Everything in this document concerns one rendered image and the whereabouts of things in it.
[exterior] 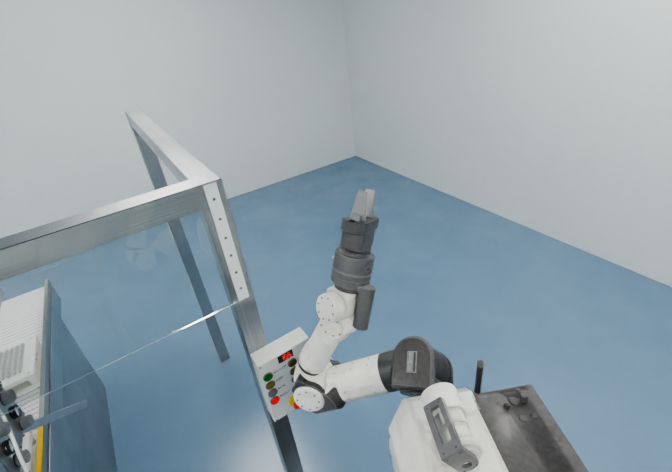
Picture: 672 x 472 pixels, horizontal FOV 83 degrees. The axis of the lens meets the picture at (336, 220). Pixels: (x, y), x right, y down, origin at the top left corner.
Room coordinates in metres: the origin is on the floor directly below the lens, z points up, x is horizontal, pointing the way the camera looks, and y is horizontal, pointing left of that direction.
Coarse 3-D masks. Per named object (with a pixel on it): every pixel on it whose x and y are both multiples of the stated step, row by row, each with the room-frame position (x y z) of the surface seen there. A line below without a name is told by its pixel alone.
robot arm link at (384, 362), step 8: (384, 352) 0.63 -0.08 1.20; (392, 352) 0.61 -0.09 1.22; (384, 360) 0.60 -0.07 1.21; (392, 360) 0.59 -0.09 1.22; (440, 360) 0.57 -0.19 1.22; (384, 368) 0.58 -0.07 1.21; (440, 368) 0.56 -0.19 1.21; (448, 368) 0.59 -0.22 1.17; (384, 376) 0.57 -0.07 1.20; (440, 376) 0.55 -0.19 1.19; (448, 376) 0.58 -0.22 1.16; (384, 384) 0.56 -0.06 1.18
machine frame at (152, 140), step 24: (144, 120) 1.53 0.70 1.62; (144, 144) 1.75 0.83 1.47; (168, 144) 1.15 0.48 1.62; (168, 168) 1.08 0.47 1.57; (192, 168) 0.90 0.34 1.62; (168, 192) 0.77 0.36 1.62; (72, 216) 0.71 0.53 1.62; (96, 216) 0.69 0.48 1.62; (0, 240) 0.64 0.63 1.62; (24, 240) 0.63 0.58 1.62; (240, 312) 0.79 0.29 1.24; (216, 336) 1.75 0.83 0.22; (240, 336) 0.83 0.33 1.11; (264, 336) 0.81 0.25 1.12; (264, 408) 0.82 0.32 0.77; (288, 432) 0.81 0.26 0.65; (288, 456) 0.79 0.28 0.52
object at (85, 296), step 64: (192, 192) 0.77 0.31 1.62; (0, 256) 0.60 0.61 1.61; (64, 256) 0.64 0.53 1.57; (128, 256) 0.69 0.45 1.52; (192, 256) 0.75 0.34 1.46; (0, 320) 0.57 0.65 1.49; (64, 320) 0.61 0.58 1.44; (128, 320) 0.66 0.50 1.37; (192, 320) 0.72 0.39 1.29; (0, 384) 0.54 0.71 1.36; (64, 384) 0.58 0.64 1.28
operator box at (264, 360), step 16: (288, 336) 0.83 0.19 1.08; (304, 336) 0.82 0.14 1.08; (256, 352) 0.79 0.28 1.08; (272, 352) 0.78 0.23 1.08; (256, 368) 0.75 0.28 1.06; (272, 368) 0.75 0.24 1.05; (288, 368) 0.77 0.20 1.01; (288, 384) 0.77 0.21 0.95; (288, 400) 0.76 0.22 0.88; (272, 416) 0.74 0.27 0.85
